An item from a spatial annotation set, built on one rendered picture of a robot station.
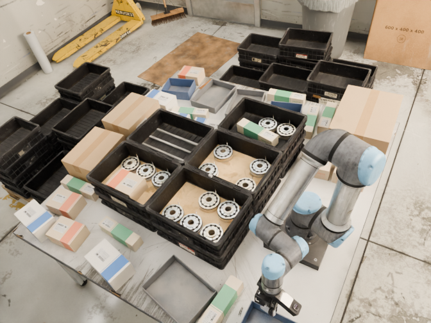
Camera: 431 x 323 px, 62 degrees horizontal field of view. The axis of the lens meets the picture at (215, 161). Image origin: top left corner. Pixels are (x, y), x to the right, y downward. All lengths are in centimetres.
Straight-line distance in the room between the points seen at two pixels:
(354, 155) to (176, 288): 96
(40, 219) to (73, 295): 80
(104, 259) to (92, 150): 67
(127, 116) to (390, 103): 150
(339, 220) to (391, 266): 119
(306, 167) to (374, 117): 89
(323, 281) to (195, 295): 55
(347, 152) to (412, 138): 220
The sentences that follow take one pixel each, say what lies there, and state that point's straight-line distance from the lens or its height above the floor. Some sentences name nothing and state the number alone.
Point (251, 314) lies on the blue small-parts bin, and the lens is 160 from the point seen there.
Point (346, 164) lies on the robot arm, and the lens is 121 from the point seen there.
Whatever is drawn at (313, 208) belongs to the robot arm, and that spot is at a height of 98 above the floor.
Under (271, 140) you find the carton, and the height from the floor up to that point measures 89.
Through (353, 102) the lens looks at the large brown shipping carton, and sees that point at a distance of 216.
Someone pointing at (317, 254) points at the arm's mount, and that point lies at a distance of 170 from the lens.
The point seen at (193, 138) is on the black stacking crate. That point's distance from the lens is 206.
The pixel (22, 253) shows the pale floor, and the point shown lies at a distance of 308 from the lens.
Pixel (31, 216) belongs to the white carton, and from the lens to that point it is 210.
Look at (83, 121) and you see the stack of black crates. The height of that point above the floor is 49.
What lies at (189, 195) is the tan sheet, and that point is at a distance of 179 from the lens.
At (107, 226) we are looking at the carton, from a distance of 190.
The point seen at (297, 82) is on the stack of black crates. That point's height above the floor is 38.
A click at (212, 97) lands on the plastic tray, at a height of 70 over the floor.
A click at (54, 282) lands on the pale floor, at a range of 281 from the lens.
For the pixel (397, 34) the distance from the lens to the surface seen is 416.
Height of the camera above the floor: 223
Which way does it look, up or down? 47 degrees down
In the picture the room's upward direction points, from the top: 10 degrees counter-clockwise
